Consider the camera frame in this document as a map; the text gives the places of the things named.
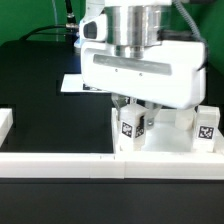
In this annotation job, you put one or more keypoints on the white U-shaped obstacle fence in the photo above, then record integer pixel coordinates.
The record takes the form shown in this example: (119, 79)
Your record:
(141, 165)

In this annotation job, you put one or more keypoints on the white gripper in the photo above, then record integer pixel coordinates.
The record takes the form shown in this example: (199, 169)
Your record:
(169, 72)

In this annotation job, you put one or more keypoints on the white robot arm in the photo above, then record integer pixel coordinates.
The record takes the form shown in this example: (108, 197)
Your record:
(141, 23)

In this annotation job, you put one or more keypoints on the white square table top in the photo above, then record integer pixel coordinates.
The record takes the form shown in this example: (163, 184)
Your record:
(165, 137)

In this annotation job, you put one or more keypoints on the white fiducial marker sheet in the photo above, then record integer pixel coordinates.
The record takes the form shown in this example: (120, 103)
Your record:
(73, 83)

